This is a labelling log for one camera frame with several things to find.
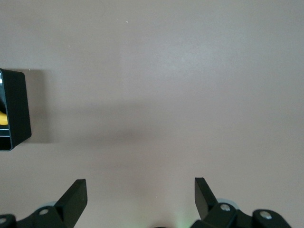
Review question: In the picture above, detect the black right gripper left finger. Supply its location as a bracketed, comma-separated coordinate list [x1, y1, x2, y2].
[0, 179, 88, 228]

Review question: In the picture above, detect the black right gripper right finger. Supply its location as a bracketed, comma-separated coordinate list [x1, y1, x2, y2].
[190, 177, 293, 228]

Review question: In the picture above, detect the black plastic box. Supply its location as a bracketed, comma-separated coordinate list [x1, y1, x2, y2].
[0, 68, 32, 152]

